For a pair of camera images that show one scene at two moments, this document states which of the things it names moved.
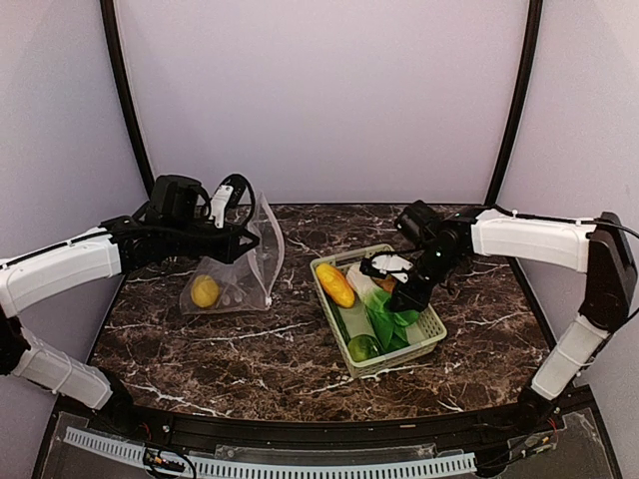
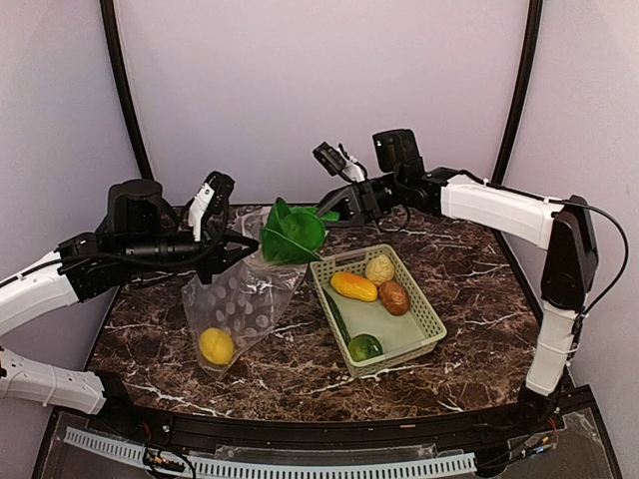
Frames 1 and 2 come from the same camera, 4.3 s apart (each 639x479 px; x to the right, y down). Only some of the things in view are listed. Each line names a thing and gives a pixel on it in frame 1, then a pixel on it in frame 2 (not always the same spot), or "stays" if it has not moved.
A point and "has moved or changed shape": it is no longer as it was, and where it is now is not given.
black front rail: [156, 423] stays
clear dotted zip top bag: [243, 284] has moved or changed shape
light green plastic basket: [371, 335] stays
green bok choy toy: [386, 323] to [295, 235]
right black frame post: [527, 73] stays
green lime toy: [362, 347] stays
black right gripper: [413, 298] to [367, 203]
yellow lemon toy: [205, 291] to [217, 345]
